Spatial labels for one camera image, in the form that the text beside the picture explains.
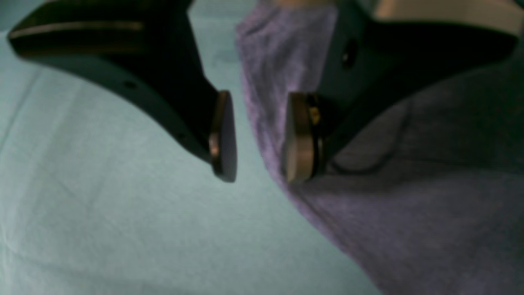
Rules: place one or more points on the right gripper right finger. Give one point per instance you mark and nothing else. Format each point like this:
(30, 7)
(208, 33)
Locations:
(382, 51)

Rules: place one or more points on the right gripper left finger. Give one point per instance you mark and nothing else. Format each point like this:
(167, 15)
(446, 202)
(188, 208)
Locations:
(145, 52)

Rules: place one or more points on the blue-grey heathered T-shirt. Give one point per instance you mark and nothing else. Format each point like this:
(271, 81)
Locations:
(428, 199)

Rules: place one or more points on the teal table cloth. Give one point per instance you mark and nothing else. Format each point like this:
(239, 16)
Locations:
(96, 199)

